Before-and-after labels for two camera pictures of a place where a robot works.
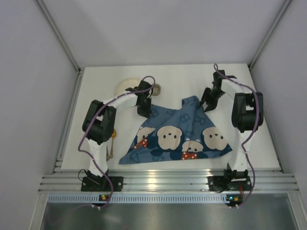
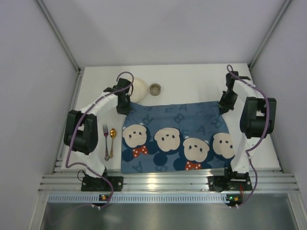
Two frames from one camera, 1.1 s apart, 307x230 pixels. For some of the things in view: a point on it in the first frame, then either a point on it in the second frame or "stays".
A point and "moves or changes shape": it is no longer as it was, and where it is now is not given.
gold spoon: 113,135 stays
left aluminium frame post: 52,25 stays
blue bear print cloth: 187,132 moves or changes shape
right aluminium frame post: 269,33 stays
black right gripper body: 212,97 → 227,101
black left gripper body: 144,108 → 123,104
